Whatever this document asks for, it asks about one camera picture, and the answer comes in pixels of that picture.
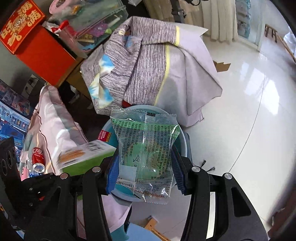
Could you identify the wooden stool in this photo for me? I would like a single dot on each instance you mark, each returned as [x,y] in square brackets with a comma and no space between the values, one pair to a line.
[274,33]

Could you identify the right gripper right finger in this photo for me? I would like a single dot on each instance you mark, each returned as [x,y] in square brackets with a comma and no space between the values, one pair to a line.
[235,216]

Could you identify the wall power socket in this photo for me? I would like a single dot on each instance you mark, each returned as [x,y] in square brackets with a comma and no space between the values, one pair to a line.
[30,85]

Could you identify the red cardboard gift box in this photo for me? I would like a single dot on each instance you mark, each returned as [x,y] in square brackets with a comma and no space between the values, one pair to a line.
[23,36]

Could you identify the clear green snack wrapper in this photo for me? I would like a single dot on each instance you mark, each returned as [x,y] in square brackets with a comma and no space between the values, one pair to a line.
[145,141]

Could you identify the pink striped bed cover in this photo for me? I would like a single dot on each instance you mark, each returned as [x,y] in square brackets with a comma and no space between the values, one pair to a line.
[53,130]

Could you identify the green white cardboard box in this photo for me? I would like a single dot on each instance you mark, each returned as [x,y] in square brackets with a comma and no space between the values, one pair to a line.
[78,160]

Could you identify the cardboard scrap on floor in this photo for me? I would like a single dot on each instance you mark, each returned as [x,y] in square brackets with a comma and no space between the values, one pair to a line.
[221,66]

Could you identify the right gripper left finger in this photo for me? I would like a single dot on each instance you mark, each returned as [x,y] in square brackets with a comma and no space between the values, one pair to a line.
[56,216]

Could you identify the white curtain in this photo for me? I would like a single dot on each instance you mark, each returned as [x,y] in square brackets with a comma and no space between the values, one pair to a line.
[219,17]

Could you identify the grey purple draped blanket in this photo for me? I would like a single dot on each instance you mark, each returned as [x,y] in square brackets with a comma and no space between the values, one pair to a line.
[151,62]

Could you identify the blue toy playset box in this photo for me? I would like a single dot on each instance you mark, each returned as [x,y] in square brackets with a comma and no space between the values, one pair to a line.
[15,117]

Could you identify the red cola can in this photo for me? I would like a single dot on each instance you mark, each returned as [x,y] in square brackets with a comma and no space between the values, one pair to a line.
[38,160]

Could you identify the clear plastic toy bin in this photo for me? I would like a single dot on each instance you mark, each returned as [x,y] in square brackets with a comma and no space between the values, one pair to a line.
[83,25]

